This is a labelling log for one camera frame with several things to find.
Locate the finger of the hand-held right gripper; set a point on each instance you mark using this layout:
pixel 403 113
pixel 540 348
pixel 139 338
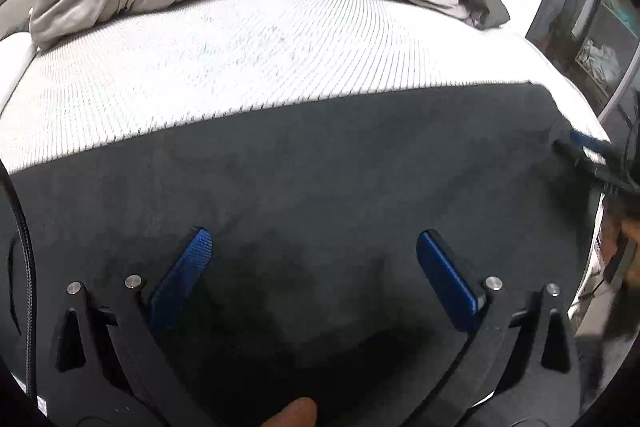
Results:
pixel 586 144

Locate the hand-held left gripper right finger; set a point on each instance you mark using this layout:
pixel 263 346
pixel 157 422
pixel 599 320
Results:
pixel 445 277

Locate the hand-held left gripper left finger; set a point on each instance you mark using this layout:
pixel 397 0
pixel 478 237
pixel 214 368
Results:
pixel 182 272

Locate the black pants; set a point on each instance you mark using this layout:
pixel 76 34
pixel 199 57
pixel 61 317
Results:
pixel 300 167

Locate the person's right hand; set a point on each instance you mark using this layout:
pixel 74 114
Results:
pixel 611 237

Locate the person's left hand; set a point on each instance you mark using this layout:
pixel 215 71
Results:
pixel 292 414

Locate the glass display cabinet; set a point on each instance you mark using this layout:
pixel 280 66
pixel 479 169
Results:
pixel 590 22

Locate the white mesh mattress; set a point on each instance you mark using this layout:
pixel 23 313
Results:
pixel 200 57

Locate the white bed frame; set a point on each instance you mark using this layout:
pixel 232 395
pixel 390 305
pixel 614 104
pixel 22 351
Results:
pixel 15 62

